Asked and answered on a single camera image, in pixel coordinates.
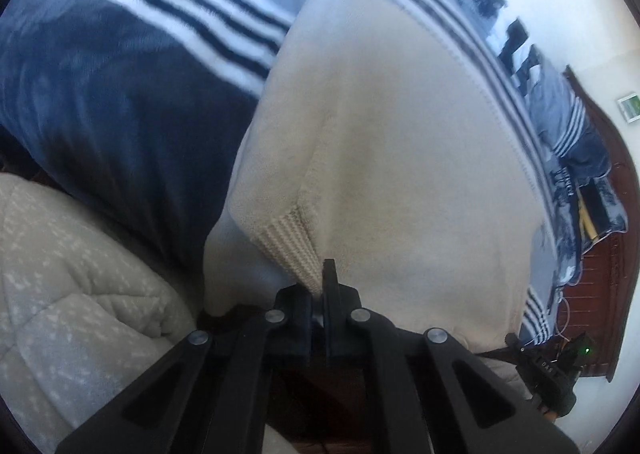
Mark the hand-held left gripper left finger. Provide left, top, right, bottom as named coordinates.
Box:
left=55, top=284, right=314, bottom=454

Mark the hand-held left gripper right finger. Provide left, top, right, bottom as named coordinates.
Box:
left=322, top=259, right=582, bottom=454

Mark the white charging cable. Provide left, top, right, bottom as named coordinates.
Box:
left=547, top=294, right=583, bottom=347

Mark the dark wooden headboard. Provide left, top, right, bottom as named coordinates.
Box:
left=564, top=64, right=637, bottom=383

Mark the blue striped pillow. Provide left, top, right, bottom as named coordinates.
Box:
left=497, top=18, right=601, bottom=160

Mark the dark blue fleece cloth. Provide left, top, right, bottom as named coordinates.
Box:
left=570, top=131, right=614, bottom=179

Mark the blue patterned pillow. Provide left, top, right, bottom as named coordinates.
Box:
left=547, top=154, right=629, bottom=287

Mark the bed with blue striped sheet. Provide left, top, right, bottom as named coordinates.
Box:
left=0, top=0, right=571, bottom=350

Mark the white wall control panel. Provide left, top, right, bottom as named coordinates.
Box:
left=616, top=93, right=640, bottom=123

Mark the beige knit sweater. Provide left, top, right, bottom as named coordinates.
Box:
left=202, top=0, right=547, bottom=454

